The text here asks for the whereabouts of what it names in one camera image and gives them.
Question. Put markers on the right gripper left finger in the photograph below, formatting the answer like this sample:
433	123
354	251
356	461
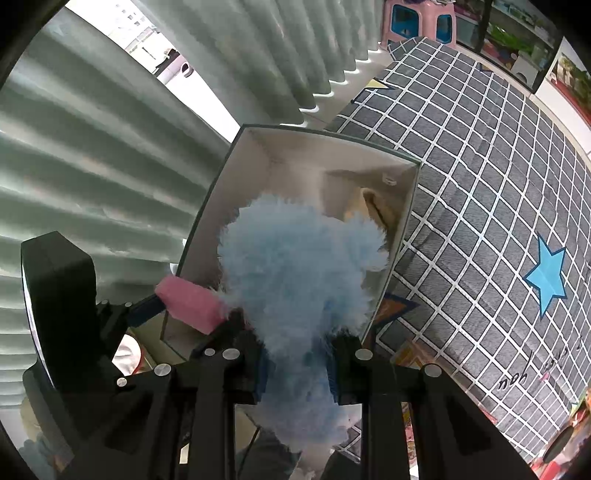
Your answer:
174	425

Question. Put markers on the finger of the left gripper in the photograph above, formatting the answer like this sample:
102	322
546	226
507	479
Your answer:
138	313
217	327

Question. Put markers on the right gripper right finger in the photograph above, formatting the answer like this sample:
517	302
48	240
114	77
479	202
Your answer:
454	437

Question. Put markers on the pink sponge block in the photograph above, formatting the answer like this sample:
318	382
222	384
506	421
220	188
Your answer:
193	305

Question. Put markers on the light blue fluffy duster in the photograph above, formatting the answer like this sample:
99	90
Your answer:
298	276

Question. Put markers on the beige knit cloth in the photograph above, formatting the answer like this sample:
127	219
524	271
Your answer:
370	204

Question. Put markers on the white red tote bag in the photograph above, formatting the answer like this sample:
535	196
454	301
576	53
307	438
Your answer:
129	358

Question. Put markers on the person's legs in jeans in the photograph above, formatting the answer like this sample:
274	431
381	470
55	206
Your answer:
267	458

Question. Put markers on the red patterned cardboard box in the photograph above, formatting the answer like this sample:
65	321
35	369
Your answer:
411	356

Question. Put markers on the black round pan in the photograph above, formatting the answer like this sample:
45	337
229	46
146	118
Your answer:
562	448

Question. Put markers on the grey grid play mat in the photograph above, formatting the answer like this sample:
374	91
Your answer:
496	254

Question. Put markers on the green pleated curtain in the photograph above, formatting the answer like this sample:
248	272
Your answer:
96	147

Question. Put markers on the grey fabric storage box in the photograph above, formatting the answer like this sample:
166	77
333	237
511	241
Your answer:
315	168

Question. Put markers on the pink plastic stool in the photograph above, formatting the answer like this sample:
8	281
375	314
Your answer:
404	20

